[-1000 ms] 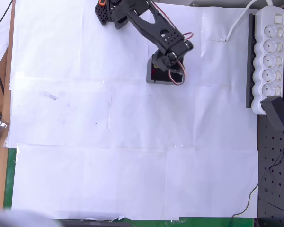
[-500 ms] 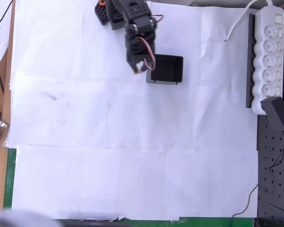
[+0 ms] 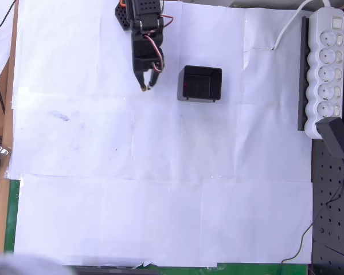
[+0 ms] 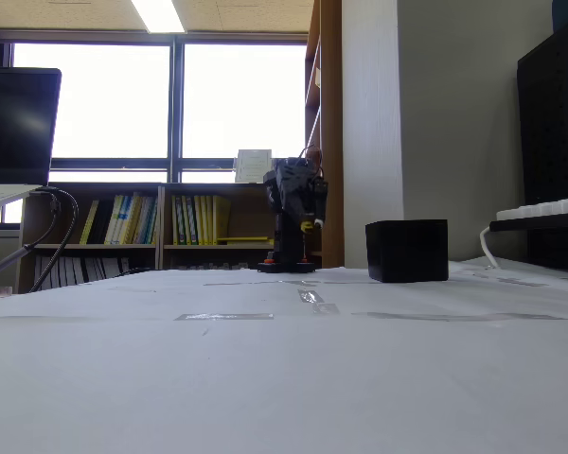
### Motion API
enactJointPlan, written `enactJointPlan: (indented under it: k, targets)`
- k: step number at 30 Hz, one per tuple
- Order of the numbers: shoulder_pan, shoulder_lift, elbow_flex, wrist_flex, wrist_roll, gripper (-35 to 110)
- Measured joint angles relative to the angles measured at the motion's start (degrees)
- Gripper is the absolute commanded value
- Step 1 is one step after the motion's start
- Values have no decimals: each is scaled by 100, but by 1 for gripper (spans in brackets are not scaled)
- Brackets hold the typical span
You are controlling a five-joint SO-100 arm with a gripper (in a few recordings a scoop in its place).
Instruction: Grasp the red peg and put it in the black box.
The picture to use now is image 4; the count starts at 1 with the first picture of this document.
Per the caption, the ceiling light panel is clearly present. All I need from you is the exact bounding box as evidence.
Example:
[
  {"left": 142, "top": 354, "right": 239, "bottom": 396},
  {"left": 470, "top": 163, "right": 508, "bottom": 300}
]
[{"left": 131, "top": 0, "right": 187, "bottom": 35}]

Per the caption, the dark window frame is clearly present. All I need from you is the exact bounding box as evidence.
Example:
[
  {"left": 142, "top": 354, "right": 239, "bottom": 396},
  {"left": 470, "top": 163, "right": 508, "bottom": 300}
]
[{"left": 0, "top": 30, "right": 310, "bottom": 226}]

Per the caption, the low wooden bookshelf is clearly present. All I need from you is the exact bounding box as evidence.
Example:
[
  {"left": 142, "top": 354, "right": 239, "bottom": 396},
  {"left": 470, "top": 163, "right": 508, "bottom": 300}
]
[
  {"left": 157, "top": 181, "right": 299, "bottom": 271},
  {"left": 16, "top": 181, "right": 166, "bottom": 295}
]

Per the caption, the laptop with dark screen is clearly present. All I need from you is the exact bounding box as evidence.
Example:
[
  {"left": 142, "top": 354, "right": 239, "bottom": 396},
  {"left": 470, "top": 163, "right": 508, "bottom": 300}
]
[{"left": 0, "top": 66, "right": 63, "bottom": 215}]

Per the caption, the black open box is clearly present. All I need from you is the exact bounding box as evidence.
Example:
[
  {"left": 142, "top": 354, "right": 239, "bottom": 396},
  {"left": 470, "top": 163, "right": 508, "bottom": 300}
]
[{"left": 364, "top": 218, "right": 451, "bottom": 285}]

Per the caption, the slanted yellow book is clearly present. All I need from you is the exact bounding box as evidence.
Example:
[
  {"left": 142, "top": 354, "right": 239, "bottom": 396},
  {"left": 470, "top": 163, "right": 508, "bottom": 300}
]
[{"left": 79, "top": 199, "right": 100, "bottom": 246}]

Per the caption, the black pegboard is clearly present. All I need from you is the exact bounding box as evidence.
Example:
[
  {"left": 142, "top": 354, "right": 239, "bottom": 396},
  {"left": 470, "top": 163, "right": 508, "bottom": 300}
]
[{"left": 516, "top": 16, "right": 568, "bottom": 274}]

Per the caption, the flat lying yellow book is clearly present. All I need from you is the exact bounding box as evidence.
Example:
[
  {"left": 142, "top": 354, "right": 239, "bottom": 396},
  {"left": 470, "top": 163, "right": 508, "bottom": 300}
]
[{"left": 216, "top": 236, "right": 275, "bottom": 246}]

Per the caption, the white yellow book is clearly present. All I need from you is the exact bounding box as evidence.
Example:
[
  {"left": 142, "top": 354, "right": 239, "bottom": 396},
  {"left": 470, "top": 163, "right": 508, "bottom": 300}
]
[{"left": 104, "top": 194, "right": 125, "bottom": 246}]

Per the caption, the tall wooden bookcase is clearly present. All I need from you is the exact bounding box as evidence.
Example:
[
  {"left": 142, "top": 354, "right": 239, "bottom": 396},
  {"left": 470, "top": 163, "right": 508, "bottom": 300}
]
[{"left": 304, "top": 0, "right": 346, "bottom": 270}]

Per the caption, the black laptop cable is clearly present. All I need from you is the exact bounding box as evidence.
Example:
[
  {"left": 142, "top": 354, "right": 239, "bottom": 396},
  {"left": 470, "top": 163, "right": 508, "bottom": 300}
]
[{"left": 0, "top": 191, "right": 61, "bottom": 284}]

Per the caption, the grey braided cable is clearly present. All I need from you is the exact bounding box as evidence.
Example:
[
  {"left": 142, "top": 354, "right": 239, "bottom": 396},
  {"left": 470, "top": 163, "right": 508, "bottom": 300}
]
[{"left": 27, "top": 187, "right": 80, "bottom": 294}]

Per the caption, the white paper sign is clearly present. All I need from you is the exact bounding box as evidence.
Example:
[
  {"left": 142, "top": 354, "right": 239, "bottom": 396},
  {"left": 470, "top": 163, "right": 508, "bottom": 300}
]
[{"left": 234, "top": 148, "right": 274, "bottom": 184}]

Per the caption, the white power strip cable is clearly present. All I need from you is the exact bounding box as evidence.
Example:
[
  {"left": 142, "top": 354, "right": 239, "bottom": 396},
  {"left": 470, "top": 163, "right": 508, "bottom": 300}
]
[{"left": 479, "top": 225, "right": 504, "bottom": 271}]

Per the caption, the white power strip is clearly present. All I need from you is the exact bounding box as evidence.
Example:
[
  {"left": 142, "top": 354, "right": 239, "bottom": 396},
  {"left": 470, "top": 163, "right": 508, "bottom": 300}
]
[{"left": 495, "top": 195, "right": 568, "bottom": 223}]

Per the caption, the white taped paper covering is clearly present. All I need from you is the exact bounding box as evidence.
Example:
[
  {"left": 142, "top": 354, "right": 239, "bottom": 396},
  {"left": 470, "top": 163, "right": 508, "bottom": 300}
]
[{"left": 0, "top": 257, "right": 568, "bottom": 454}]

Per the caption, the blue white book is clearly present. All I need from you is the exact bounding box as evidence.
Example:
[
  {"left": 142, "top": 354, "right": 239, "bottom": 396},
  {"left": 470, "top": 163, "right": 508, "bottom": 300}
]
[{"left": 116, "top": 193, "right": 135, "bottom": 246}]

